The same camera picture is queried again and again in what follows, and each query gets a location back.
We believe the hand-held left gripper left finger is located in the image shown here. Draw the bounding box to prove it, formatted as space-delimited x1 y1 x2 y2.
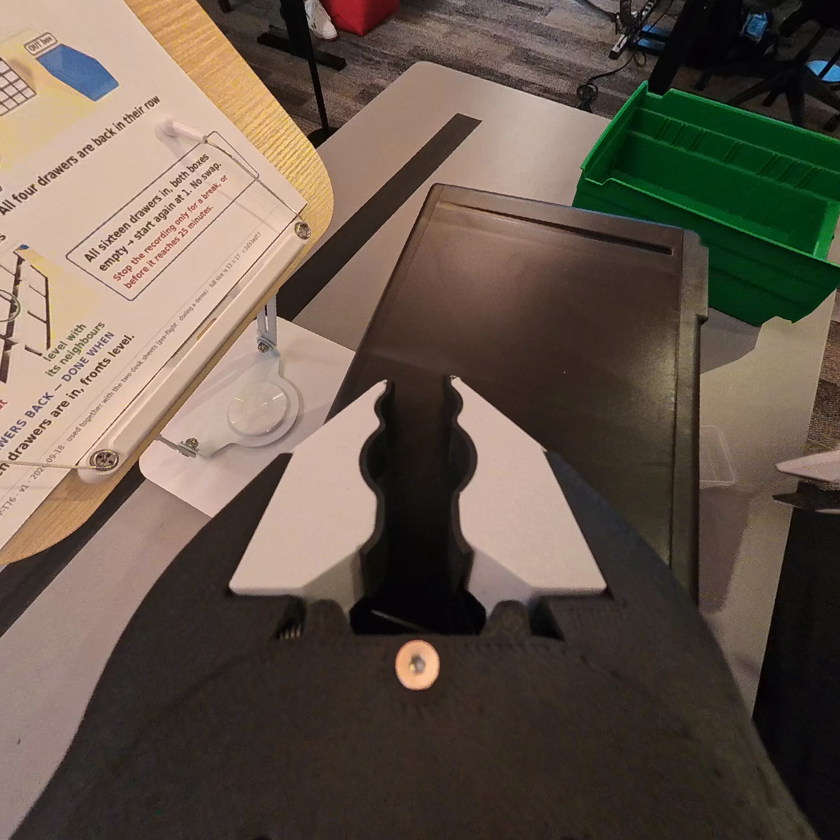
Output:
230 381 396 602

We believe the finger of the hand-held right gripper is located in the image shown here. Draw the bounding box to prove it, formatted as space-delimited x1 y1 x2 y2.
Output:
772 481 840 514
774 450 840 481

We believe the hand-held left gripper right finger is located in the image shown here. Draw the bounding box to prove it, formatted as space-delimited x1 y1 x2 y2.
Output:
440 375 609 602

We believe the small clear plastic drawer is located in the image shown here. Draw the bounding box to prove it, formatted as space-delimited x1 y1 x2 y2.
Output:
697 425 737 491

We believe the black drawer cabinet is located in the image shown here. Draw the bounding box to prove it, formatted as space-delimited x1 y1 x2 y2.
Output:
328 184 711 605

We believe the green plastic bin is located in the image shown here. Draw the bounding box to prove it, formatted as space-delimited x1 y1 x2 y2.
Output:
572 80 840 326

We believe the printed instruction sheet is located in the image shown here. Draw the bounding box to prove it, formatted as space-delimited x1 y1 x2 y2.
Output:
0 0 309 552

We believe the black office chair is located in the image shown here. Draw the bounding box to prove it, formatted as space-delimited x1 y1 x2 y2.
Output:
646 0 840 127

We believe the white power strip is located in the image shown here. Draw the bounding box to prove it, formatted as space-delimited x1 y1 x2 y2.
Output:
609 0 655 61

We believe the red bag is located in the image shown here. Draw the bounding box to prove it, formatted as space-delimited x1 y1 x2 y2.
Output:
320 0 399 38

